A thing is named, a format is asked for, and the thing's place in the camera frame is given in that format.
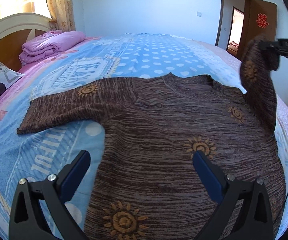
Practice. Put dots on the blue polka dot bedsheet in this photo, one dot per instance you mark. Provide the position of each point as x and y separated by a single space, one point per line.
34 156

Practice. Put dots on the brown knit sweater sun motifs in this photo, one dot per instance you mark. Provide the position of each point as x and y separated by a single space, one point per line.
150 182

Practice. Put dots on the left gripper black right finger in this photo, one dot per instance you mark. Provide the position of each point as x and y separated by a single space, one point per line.
254 220

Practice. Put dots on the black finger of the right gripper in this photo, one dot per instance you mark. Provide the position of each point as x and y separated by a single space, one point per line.
279 47

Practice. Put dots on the red double happiness decal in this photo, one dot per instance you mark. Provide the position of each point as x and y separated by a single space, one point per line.
262 20

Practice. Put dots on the cream and wood headboard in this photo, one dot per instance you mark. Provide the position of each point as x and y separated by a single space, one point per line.
17 29

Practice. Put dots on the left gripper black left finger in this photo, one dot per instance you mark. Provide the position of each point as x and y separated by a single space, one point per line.
27 220

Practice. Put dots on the beige patterned curtain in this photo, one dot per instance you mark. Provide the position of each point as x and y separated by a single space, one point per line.
62 17

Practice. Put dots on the brown wooden door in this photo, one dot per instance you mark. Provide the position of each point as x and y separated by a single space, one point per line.
250 28

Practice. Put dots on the folded pink quilt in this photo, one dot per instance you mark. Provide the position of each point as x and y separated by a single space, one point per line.
49 44

